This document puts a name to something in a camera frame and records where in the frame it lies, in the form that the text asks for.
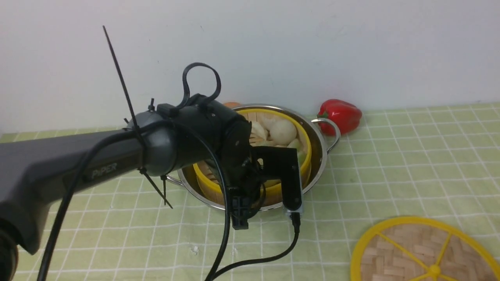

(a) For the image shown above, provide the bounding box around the black cable tie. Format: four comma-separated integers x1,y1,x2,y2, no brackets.
102,25,173,209

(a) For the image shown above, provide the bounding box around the red toy bell pepper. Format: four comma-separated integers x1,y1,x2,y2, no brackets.
317,99,363,135

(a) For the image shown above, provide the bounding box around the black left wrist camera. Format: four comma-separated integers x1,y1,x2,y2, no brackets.
251,146,303,216

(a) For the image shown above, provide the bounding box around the black camera cable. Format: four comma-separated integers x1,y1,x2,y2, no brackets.
37,62,301,281

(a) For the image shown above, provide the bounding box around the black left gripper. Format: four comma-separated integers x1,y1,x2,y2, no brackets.
172,94,266,230

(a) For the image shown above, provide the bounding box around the stainless steel two-handled pot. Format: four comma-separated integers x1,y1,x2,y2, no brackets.
166,104,340,210

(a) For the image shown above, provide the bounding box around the large white steamed bun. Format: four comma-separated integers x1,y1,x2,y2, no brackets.
269,119,297,146

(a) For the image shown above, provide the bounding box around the yellow-rimmed bamboo steamer basket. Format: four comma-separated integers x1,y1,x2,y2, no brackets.
193,106,313,206

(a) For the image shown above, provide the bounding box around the green checkered tablecloth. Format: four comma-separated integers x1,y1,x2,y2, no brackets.
0,102,500,281

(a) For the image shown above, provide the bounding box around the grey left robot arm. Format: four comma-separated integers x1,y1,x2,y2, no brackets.
1,94,261,281

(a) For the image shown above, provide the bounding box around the yellow-rimmed woven bamboo lid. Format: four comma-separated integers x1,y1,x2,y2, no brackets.
350,216,500,281

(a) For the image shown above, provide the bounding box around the orange toy fruit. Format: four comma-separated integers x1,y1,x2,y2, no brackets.
223,102,241,108

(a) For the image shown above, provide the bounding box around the white pleated dumpling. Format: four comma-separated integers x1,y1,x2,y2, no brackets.
251,121,268,141

